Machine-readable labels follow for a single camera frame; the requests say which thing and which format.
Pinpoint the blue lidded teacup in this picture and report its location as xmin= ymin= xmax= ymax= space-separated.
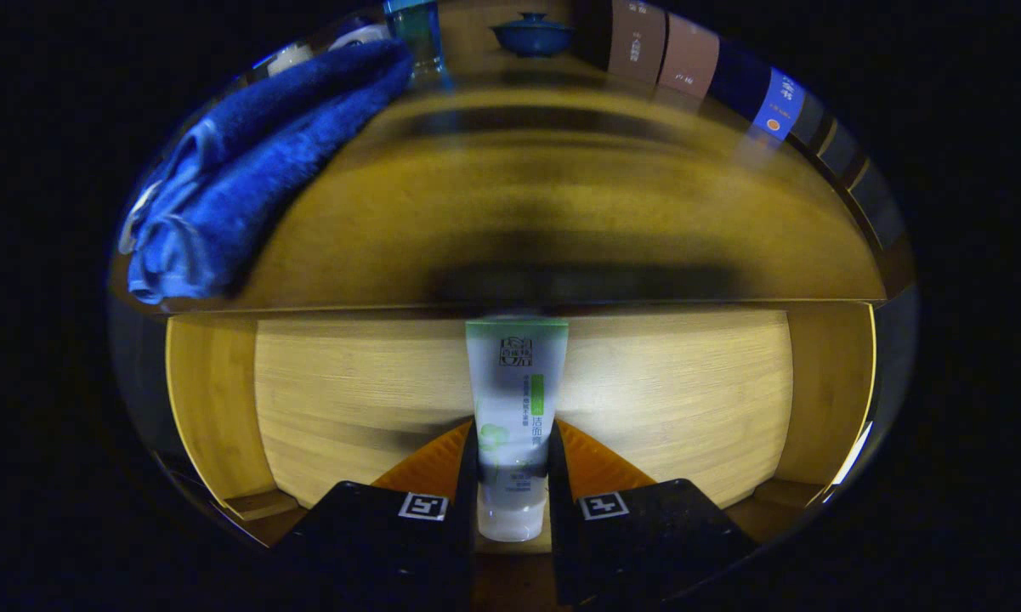
xmin=491 ymin=12 xmax=575 ymax=59

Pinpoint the wooden drawer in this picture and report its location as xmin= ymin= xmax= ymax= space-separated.
xmin=163 ymin=304 xmax=883 ymax=609

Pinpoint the blue towel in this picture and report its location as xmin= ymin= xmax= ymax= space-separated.
xmin=119 ymin=38 xmax=415 ymax=305

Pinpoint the dark brown book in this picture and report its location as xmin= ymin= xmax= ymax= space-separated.
xmin=605 ymin=0 xmax=668 ymax=86

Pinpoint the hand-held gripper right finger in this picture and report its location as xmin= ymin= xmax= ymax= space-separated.
xmin=547 ymin=418 xmax=762 ymax=609

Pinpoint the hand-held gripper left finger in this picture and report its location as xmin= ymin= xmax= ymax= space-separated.
xmin=272 ymin=421 xmax=481 ymax=612

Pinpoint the white green tube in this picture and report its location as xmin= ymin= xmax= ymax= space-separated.
xmin=465 ymin=316 xmax=570 ymax=543

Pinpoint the reddish brown book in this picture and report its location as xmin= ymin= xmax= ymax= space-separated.
xmin=656 ymin=13 xmax=722 ymax=99

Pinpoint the white bottle with blue cap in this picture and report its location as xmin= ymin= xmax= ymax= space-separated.
xmin=332 ymin=23 xmax=390 ymax=50

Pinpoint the white pump bottle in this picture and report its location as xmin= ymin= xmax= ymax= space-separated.
xmin=268 ymin=42 xmax=315 ymax=77

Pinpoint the blue book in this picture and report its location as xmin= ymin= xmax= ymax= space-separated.
xmin=714 ymin=42 xmax=808 ymax=141

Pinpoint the teal bottle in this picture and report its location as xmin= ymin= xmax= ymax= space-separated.
xmin=384 ymin=0 xmax=447 ymax=86

